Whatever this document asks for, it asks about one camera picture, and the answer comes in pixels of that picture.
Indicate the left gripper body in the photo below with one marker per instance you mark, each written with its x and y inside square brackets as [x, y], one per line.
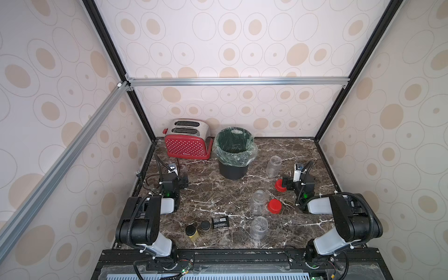
[181, 183]

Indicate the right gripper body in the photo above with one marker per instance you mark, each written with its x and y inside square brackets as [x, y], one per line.
[292, 182]

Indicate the small red jar lid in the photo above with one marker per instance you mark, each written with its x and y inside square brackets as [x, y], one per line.
[279, 186]

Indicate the clear oatmeal jar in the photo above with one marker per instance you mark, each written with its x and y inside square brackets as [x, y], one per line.
[258, 202]

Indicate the black trash bin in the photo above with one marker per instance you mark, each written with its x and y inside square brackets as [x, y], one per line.
[232, 172]

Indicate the red-lid oatmeal jar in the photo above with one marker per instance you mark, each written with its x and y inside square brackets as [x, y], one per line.
[259, 228]
[274, 166]

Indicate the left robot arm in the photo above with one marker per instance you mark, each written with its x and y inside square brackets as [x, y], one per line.
[139, 226]

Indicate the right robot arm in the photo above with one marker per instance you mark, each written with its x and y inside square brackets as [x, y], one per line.
[355, 223]

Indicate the red toaster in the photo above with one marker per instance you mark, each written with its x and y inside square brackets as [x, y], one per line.
[188, 139]

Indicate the yellow spice jar black lid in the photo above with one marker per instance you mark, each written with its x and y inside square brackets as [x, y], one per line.
[192, 233]

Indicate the small black box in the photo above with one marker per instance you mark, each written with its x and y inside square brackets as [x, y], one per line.
[220, 222]

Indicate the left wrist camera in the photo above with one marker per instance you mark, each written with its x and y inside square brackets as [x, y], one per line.
[172, 168]

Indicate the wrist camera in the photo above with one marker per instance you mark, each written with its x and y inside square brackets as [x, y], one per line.
[298, 170]
[172, 168]

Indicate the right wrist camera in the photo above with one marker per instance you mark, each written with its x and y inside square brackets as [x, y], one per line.
[298, 170]

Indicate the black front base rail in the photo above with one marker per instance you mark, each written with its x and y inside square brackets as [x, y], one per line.
[233, 264]

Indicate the horizontal aluminium rail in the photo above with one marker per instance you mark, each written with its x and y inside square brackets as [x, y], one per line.
[248, 81]

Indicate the left diagonal aluminium rail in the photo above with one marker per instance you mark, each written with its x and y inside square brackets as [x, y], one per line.
[34, 202]

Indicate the left black frame post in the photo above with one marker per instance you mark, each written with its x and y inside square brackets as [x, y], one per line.
[99, 24]

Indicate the black frame post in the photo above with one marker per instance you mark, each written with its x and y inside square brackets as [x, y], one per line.
[99, 24]
[376, 36]

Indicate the right black frame post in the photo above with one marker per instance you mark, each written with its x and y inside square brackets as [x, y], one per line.
[376, 36]

